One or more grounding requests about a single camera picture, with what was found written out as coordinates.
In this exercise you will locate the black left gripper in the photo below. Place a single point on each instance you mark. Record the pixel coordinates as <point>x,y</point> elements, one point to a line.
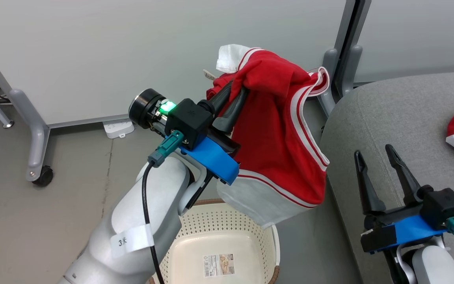
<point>146,108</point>

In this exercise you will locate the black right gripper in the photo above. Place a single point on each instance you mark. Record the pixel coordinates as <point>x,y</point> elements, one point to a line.
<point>380,234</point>

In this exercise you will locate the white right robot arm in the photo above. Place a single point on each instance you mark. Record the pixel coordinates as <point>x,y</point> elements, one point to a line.
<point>436,264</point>

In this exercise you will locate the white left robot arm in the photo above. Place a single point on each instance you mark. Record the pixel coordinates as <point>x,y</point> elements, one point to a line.
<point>148,205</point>

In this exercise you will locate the grey fabric sofa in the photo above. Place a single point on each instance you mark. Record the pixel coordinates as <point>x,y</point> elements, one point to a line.
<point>388,118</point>

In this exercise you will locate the white power strip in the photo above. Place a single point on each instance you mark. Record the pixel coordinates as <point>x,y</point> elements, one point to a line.
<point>118,128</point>

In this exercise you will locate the cream perforated laundry basket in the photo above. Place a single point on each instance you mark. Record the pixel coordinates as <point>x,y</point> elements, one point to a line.
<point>219,236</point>

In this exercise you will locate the grey partition leg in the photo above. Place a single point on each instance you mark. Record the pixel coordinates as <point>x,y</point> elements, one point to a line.
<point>38,142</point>

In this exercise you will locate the black caster wheel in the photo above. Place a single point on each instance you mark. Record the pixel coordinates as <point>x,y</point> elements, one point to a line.
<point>43,176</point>

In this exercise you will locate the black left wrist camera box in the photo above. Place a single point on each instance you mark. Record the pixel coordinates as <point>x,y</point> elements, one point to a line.
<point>189,120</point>

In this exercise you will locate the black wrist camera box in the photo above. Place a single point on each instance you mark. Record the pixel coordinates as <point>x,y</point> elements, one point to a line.
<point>443,207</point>
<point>189,120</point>

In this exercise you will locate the blue left camera mount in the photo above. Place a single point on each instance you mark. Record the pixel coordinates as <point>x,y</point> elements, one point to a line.
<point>213,157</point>

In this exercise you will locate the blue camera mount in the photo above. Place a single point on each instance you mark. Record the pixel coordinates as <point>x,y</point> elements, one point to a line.
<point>213,157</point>
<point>416,232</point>

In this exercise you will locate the blue right camera mount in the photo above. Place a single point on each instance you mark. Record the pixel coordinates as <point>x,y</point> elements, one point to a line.
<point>416,232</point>

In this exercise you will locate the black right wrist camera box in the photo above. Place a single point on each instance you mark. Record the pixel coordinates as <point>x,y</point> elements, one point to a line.
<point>443,207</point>

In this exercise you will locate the grey partition corner post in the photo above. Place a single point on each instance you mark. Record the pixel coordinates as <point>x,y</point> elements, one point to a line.
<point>345,47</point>

